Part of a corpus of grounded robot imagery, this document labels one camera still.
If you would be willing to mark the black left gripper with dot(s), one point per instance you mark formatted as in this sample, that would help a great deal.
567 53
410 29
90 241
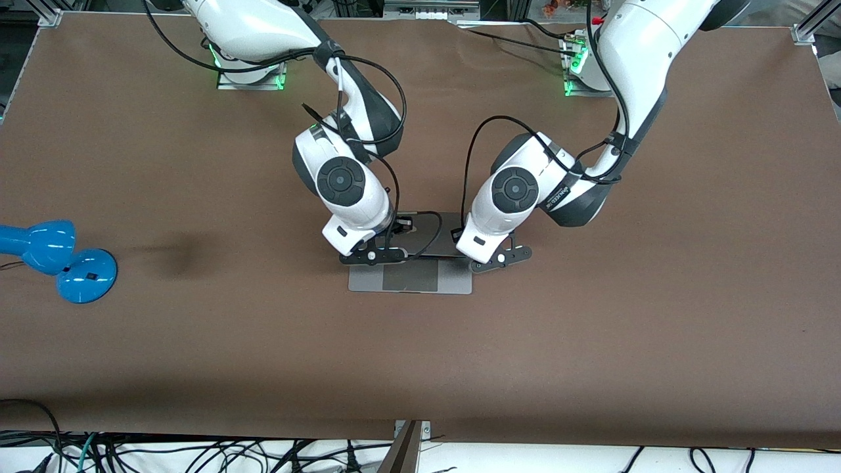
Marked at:
456 230

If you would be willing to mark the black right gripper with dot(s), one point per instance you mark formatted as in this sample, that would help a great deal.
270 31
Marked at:
402 225

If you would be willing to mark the grey laptop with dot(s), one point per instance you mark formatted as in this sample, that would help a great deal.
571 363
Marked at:
410 279

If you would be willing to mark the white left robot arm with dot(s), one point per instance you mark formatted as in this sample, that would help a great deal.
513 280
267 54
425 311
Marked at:
516 190

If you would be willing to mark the grey power strip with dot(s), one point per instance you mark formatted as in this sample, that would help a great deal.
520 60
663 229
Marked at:
427 10

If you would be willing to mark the blue desk lamp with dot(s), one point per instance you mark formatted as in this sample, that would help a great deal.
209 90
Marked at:
85 276

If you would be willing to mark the aluminium frame corner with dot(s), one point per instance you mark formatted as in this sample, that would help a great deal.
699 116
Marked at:
805 31
49 13

